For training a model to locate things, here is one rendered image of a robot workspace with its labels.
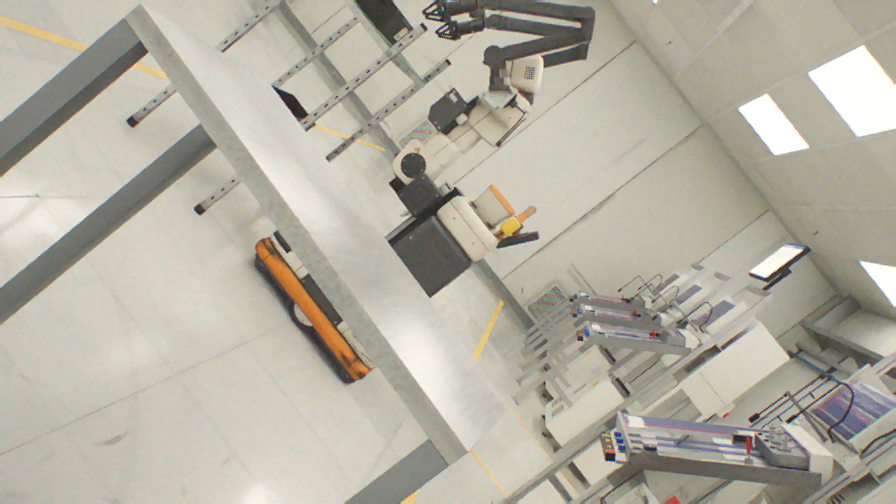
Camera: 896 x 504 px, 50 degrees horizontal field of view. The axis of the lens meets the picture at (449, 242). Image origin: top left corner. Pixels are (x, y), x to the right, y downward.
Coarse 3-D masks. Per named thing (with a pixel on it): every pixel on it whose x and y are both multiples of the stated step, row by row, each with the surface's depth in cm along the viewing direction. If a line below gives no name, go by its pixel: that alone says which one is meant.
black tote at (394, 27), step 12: (360, 0) 368; (372, 0) 367; (384, 0) 367; (372, 12) 367; (384, 12) 367; (396, 12) 368; (384, 24) 371; (396, 24) 382; (408, 24) 395; (396, 36) 398
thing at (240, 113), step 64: (128, 64) 126; (192, 64) 125; (0, 128) 126; (256, 128) 132; (128, 192) 167; (256, 192) 119; (320, 192) 141; (64, 256) 168; (320, 256) 117; (384, 256) 151; (0, 320) 172; (384, 320) 121; (448, 384) 128; (448, 448) 113
